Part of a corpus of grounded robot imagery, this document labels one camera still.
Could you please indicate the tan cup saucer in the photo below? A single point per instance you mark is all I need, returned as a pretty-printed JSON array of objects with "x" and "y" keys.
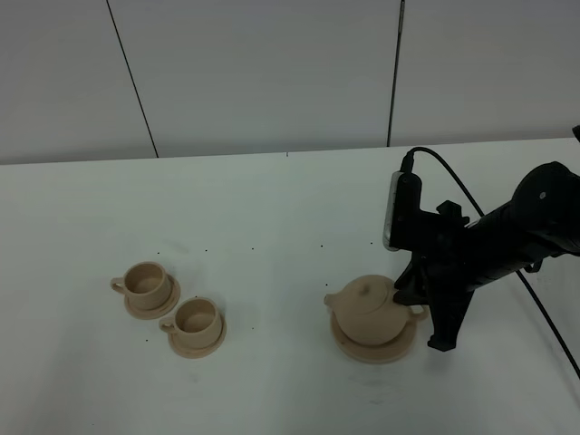
[
  {"x": 193, "y": 353},
  {"x": 157, "y": 312}
]

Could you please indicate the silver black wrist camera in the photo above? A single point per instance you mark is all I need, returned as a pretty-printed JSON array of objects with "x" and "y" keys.
[{"x": 403, "y": 209}]

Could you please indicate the tan far teacup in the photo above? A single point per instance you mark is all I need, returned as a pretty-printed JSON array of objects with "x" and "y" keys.
[{"x": 145, "y": 286}]

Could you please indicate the tan near teacup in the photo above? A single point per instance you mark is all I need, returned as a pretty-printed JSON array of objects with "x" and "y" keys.
[{"x": 196, "y": 322}]

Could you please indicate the tan teapot saucer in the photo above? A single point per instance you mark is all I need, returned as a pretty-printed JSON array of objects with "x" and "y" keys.
[{"x": 389, "y": 352}]

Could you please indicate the tan near cup saucer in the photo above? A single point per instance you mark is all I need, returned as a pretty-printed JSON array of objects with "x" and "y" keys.
[{"x": 193, "y": 353}]

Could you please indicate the tan far cup saucer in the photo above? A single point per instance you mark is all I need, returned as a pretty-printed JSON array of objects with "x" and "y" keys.
[{"x": 157, "y": 312}]

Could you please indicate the tan teacup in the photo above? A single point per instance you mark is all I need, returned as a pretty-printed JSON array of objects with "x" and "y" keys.
[
  {"x": 196, "y": 322},
  {"x": 145, "y": 286}
]

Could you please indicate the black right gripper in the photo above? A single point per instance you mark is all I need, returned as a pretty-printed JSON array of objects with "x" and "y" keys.
[{"x": 435, "y": 275}]

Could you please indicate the tan ceramic teapot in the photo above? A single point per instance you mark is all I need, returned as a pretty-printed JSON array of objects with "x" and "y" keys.
[{"x": 366, "y": 312}]

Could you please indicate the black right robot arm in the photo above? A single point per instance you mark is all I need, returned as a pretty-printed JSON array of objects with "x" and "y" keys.
[{"x": 540, "y": 220}]

